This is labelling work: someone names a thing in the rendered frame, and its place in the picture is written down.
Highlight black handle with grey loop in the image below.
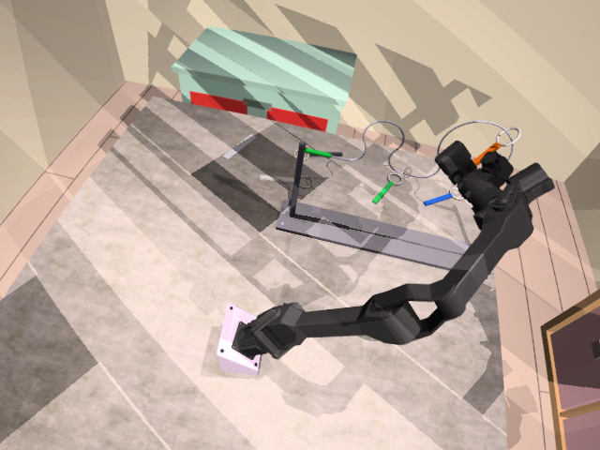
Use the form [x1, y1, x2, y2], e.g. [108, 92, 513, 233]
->
[293, 150, 343, 159]

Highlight orange handle with grey loop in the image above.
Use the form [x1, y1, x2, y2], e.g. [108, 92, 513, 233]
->
[473, 127, 521, 166]

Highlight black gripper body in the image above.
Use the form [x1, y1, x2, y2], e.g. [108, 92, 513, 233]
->
[435, 141, 496, 214]

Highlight white hoop with green handle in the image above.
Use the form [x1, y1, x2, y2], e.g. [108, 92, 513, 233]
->
[372, 172, 403, 204]

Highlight blue handle with grey loop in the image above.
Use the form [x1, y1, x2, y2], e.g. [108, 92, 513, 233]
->
[424, 187, 463, 205]

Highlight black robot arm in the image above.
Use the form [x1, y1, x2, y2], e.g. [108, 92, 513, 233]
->
[232, 151, 555, 360]

